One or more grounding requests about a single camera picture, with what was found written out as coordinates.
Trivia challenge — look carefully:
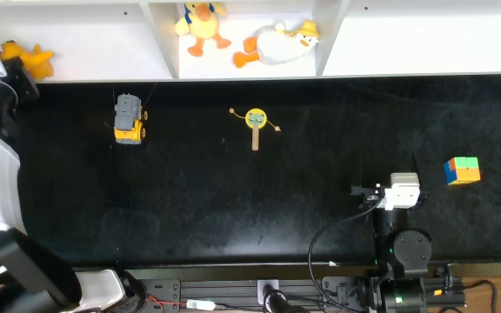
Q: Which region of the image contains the white shelf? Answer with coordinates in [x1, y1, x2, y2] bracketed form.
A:
[0, 0, 501, 84]

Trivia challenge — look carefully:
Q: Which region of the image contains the grey and yellow toy truck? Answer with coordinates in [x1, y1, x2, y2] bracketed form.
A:
[112, 92, 150, 146]

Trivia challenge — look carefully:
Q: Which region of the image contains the yellow rubber duck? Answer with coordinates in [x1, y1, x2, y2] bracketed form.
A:
[0, 39, 56, 82]

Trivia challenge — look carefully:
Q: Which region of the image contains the mounting rail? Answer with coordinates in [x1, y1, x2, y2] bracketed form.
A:
[124, 262, 498, 313]

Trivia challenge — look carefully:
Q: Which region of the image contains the black cable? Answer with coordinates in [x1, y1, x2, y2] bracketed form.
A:
[307, 196, 386, 313]

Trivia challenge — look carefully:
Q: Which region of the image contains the many-coloured puzzle cube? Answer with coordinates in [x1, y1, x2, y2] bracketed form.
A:
[443, 156, 482, 187]

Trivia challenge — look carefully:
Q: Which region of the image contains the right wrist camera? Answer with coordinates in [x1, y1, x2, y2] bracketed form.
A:
[382, 171, 422, 212]

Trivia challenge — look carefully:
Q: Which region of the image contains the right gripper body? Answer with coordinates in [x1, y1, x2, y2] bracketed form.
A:
[350, 183, 385, 207]

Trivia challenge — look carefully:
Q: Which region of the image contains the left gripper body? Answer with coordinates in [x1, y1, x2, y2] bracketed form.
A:
[4, 56, 41, 105]

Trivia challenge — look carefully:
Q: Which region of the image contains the yellow wooden rattle drum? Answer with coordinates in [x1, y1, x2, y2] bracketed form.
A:
[228, 107, 283, 152]

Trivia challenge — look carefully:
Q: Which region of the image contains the white plush duck yellow hat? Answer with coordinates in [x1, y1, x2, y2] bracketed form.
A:
[232, 19, 322, 70]

